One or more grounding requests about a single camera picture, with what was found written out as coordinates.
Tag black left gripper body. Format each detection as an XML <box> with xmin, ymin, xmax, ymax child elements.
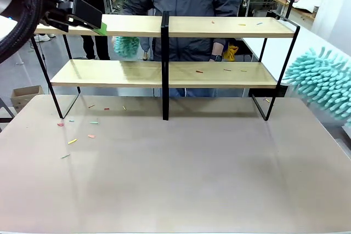
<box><xmin>43</xmin><ymin>0</ymin><xmax>104</xmax><ymax>32</ymax></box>

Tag dark teal chenille duster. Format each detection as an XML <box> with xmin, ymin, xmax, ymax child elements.
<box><xmin>112</xmin><ymin>36</ymin><xmax>141</xmax><ymax>60</ymax></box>

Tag light teal chenille duster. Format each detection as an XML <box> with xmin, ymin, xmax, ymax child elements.
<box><xmin>282</xmin><ymin>46</ymin><xmax>351</xmax><ymax>128</ymax></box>

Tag person left forearm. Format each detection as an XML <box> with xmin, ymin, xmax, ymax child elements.
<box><xmin>210</xmin><ymin>38</ymin><xmax>230</xmax><ymax>62</ymax></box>

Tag bystander in black clothes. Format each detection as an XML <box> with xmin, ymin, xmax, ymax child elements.
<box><xmin>67</xmin><ymin>0</ymin><xmax>112</xmax><ymax>61</ymax></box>

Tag cardboard box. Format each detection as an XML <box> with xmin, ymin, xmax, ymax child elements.
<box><xmin>10</xmin><ymin>85</ymin><xmax>45</xmax><ymax>114</ymax></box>

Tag person blue jeans legs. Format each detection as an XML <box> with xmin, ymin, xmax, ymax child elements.
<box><xmin>153</xmin><ymin>88</ymin><xmax>246</xmax><ymax>98</ymax></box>

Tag black metal stand leg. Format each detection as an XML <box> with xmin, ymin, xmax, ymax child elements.
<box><xmin>0</xmin><ymin>96</ymin><xmax>15</xmax><ymax>125</ymax></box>

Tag yellow cloth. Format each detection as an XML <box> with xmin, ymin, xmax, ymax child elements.
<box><xmin>222</xmin><ymin>44</ymin><xmax>239</xmax><ymax>62</ymax></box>

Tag wooden background table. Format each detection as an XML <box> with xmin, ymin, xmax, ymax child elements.
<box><xmin>274</xmin><ymin>0</ymin><xmax>316</xmax><ymax>31</ymax></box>

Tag white crumpled cloth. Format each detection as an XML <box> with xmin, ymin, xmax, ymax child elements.
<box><xmin>292</xmin><ymin>0</ymin><xmax>326</xmax><ymax>10</ymax></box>

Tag black braided cable sleeve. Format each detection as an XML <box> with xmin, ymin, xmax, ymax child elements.
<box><xmin>0</xmin><ymin>0</ymin><xmax>53</xmax><ymax>64</ymax></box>

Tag wooden shelf black metal frame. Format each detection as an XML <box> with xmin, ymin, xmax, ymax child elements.
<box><xmin>30</xmin><ymin>11</ymin><xmax>301</xmax><ymax>122</ymax></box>

